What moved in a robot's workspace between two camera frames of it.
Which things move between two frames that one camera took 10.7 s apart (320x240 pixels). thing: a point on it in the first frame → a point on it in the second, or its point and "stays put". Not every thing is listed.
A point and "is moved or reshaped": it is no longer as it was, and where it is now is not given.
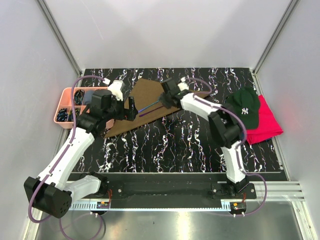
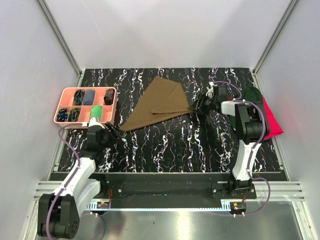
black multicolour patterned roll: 78,96 stays put
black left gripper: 132,111 → 118,132
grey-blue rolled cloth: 87,96 stays put
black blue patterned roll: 62,115 stays put
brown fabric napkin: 146,95 is moved or reshaped
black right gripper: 167,104 → 195,105
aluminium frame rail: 290,191 stays put
